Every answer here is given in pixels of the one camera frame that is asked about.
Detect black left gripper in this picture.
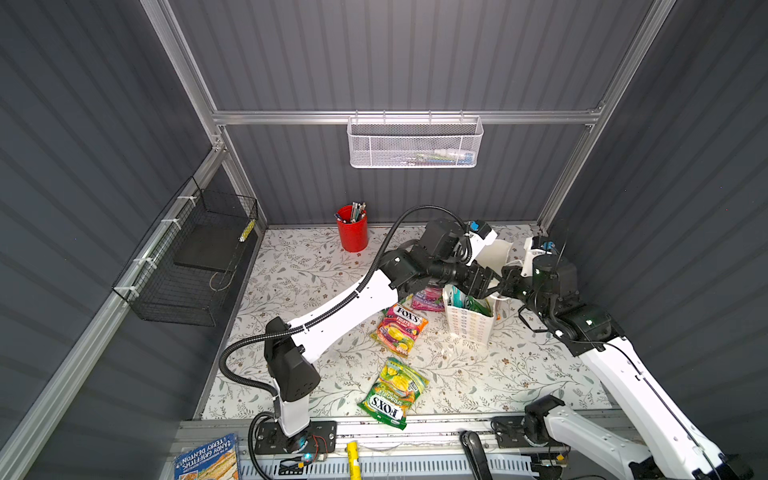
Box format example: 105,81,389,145
424,252,503,295

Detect white printed paper bag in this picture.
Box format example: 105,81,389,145
443,240,522,345

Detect green yellow Fox's packet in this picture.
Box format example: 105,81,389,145
358,357,429,430

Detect teal snack packet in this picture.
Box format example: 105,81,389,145
450,286,469,309

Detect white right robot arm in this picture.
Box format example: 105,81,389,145
495,254,755,479

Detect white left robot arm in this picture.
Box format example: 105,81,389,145
218,207,498,453

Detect purple Fox's candy packet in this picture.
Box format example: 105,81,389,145
411,285,445,312

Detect red pen cup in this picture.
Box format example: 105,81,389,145
336,212,368,253

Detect pens in cup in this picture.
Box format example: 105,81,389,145
335,202,366,224

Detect red Fox's candy packet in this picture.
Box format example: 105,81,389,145
371,304,429,357

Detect yellow marker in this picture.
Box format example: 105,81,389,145
346,441,362,480

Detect blue printed booklet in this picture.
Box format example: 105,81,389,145
174,433,240,480

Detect white wire mesh basket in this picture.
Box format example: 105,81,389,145
346,115,484,169

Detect black handle tool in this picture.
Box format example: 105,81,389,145
459,430,493,480

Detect black wire basket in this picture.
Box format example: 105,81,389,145
113,178,259,327

